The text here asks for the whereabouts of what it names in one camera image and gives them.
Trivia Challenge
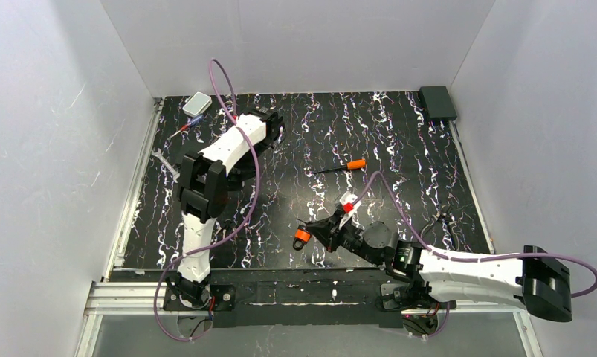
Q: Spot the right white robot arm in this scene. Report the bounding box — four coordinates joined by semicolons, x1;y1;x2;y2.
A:
293;210;572;322

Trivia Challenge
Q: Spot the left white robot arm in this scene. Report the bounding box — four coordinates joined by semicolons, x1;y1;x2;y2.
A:
166;109;285;307

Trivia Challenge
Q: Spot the orange padlock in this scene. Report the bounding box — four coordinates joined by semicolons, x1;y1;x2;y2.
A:
292;225;312;251

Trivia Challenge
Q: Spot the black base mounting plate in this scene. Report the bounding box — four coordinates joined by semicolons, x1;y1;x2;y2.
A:
158;268;456;328

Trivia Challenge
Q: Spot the blue red small screwdriver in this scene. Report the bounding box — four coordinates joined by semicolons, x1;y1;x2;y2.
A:
168;115;204;140

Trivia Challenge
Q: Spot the white rectangular box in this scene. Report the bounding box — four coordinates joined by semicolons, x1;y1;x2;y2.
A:
182;91;212;118

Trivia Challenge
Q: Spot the silver open-end wrench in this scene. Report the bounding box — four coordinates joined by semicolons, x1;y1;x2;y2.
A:
151;148;180;182

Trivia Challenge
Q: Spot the black box in corner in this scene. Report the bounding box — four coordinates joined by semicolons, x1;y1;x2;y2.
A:
419;86;457;123

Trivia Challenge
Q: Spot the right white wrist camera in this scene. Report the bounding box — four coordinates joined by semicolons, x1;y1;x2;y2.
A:
338;191;361;228

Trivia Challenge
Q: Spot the orange handle screwdriver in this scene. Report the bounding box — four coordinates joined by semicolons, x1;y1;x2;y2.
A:
312;159;367;174

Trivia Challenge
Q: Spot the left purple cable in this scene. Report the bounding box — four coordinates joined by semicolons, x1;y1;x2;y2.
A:
152;58;262;344

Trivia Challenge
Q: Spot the aluminium frame rail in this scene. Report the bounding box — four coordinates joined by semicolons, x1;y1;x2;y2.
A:
74;98;164;356

